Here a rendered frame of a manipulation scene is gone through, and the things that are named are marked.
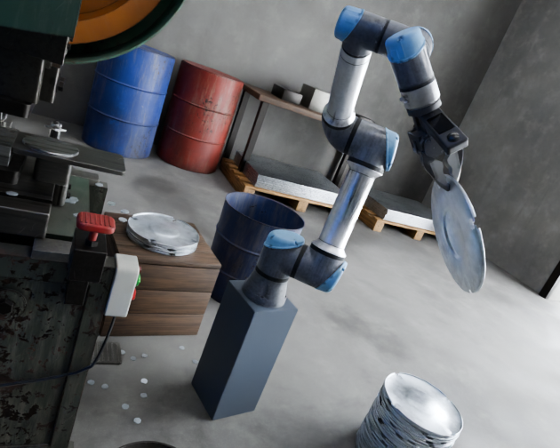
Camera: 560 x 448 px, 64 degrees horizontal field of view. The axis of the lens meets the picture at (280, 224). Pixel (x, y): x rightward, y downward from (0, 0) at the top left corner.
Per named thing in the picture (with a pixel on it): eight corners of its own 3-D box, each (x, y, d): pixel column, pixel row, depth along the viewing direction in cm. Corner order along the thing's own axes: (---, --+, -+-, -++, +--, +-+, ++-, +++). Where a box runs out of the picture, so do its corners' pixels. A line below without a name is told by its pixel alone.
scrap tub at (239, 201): (258, 274, 266) (286, 201, 250) (284, 316, 231) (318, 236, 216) (190, 264, 246) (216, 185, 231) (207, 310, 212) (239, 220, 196)
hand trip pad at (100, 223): (106, 248, 94) (115, 215, 91) (108, 262, 89) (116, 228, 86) (70, 243, 90) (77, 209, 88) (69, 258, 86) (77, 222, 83)
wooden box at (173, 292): (173, 285, 221) (193, 222, 210) (197, 334, 191) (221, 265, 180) (87, 281, 199) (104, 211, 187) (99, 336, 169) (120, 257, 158)
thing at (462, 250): (422, 192, 125) (425, 191, 125) (452, 294, 119) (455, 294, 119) (454, 158, 96) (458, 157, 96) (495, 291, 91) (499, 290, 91)
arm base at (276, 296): (269, 282, 160) (278, 258, 156) (292, 307, 149) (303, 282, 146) (234, 282, 150) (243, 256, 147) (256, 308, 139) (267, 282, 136)
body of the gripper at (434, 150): (443, 140, 106) (428, 92, 101) (460, 148, 98) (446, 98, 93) (412, 155, 106) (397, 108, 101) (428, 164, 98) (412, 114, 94)
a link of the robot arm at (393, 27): (394, 14, 103) (387, 24, 95) (441, 31, 102) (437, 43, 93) (381, 48, 108) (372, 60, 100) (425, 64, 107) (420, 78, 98)
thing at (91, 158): (112, 197, 127) (123, 153, 123) (115, 219, 115) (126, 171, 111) (11, 178, 115) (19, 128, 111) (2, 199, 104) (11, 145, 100)
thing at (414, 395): (421, 372, 178) (422, 371, 178) (478, 431, 155) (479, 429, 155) (368, 376, 162) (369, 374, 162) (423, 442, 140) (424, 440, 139)
